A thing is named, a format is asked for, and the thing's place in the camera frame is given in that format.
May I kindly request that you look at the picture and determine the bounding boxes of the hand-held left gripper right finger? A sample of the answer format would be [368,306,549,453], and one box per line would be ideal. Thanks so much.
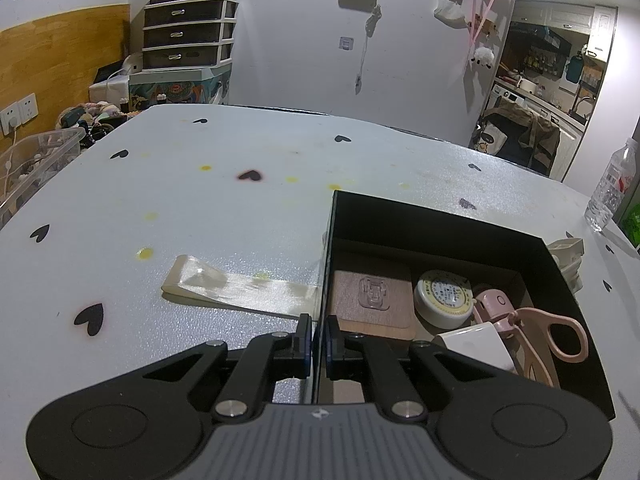
[325,315,498,422]

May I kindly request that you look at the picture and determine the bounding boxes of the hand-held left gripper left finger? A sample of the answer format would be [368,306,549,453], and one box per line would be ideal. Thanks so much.
[139,313,313,423]

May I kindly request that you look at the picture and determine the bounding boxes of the brown card with clear hook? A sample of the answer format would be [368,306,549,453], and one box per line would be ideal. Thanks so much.
[330,269,417,339]

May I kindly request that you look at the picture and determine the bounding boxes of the round white tin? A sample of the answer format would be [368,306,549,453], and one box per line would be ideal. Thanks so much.
[413,270,475,331]

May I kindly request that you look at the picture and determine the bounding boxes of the white charger cube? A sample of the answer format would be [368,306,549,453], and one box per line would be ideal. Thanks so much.
[431,323,519,374]

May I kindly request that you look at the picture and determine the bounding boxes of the black cardboard box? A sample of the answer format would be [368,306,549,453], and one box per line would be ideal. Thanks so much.
[312,190,617,421]

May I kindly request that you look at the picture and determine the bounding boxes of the small pink gadget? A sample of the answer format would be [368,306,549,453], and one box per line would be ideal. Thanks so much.
[471,287,516,326]

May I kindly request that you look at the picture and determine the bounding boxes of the pink scissors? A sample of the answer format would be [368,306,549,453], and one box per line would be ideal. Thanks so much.
[492,307,589,389]

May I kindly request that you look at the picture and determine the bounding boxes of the clear plastic strip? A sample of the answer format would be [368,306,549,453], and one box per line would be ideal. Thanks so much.
[160,254,321,319]

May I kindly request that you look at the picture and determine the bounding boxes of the white tote bag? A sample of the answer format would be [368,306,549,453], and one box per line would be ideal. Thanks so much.
[472,122,509,156]

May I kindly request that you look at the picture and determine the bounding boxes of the chair with brown jacket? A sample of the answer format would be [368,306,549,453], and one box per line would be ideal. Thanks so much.
[479,105,561,177]

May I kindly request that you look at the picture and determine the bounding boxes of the pile of plush toys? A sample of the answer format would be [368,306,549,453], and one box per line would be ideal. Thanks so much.
[57,101,131,134]

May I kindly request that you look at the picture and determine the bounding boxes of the white kitchen base cabinet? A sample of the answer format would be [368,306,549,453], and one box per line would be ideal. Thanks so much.
[550,110,587,182]

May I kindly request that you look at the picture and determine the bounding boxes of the clear plastic storage bin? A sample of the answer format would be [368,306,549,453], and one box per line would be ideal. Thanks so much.
[0,127,87,222]

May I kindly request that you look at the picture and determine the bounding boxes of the white box device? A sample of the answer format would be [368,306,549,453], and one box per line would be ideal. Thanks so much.
[89,52,146,109]

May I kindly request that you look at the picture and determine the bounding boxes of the clear water bottle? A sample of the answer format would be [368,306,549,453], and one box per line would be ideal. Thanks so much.
[584,137,640,234]

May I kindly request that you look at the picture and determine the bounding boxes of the green bag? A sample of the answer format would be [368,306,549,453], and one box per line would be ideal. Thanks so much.
[617,205,640,251]

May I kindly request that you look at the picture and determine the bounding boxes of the white sheep plush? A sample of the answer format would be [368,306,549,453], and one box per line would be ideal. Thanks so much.
[469,46,496,69]

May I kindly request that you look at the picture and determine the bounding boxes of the white drawer unit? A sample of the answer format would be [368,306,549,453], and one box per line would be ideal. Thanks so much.
[141,0,239,70]

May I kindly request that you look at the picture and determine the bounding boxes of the white plastic bag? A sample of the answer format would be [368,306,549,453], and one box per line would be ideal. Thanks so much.
[434,0,469,26]

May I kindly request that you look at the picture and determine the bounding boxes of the pink hanging ribbon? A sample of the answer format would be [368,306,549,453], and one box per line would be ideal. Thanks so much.
[467,0,497,42]

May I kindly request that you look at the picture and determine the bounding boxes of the white kitchen upper cabinets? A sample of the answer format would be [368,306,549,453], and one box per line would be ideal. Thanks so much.
[512,0,619,64]

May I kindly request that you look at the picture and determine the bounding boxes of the hanging wall charm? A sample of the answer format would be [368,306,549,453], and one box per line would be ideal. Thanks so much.
[354,5,384,95]

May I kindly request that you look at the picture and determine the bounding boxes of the white wall socket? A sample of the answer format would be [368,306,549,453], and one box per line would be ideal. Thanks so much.
[0,105,20,136]
[18,92,39,123]

